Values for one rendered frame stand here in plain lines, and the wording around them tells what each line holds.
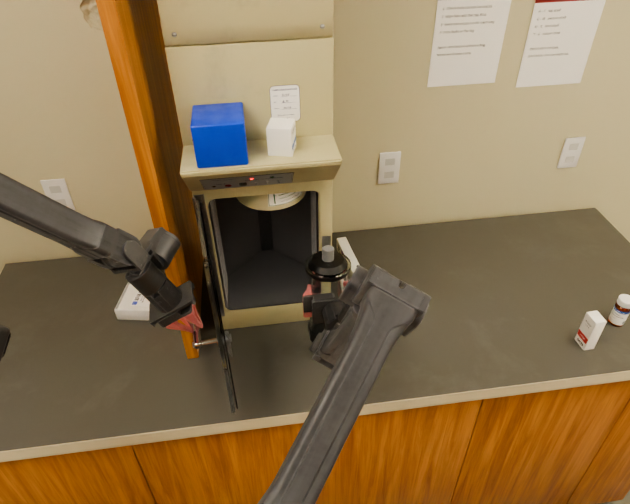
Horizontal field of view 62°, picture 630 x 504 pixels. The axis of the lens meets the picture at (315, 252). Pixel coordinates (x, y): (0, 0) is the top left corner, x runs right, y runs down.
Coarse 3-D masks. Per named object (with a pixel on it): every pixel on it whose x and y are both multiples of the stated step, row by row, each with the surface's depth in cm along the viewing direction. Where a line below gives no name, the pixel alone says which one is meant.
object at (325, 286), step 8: (344, 256) 125; (312, 272) 120; (344, 272) 120; (312, 280) 122; (344, 280) 122; (312, 288) 123; (320, 288) 122; (328, 288) 121; (336, 288) 122; (336, 296) 123; (312, 328) 131; (320, 328) 129
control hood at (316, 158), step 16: (256, 144) 110; (304, 144) 110; (320, 144) 110; (192, 160) 105; (256, 160) 105; (272, 160) 104; (288, 160) 104; (304, 160) 104; (320, 160) 104; (336, 160) 105; (192, 176) 102; (208, 176) 103; (224, 176) 105; (240, 176) 106; (304, 176) 112; (320, 176) 113
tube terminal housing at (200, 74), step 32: (192, 64) 100; (224, 64) 101; (256, 64) 102; (288, 64) 103; (320, 64) 103; (192, 96) 104; (224, 96) 105; (256, 96) 106; (320, 96) 108; (256, 128) 110; (320, 128) 112; (192, 192) 117; (224, 192) 119; (256, 192) 120; (288, 192) 121; (320, 192) 122; (320, 224) 128; (224, 320) 144; (256, 320) 146; (288, 320) 147
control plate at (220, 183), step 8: (248, 176) 106; (256, 176) 107; (264, 176) 108; (280, 176) 109; (288, 176) 110; (208, 184) 109; (216, 184) 110; (224, 184) 111; (232, 184) 112; (248, 184) 113; (264, 184) 115
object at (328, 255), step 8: (328, 248) 120; (312, 256) 123; (320, 256) 123; (328, 256) 120; (336, 256) 123; (312, 264) 121; (320, 264) 120; (328, 264) 120; (336, 264) 120; (344, 264) 121; (320, 272) 119; (328, 272) 119; (336, 272) 119
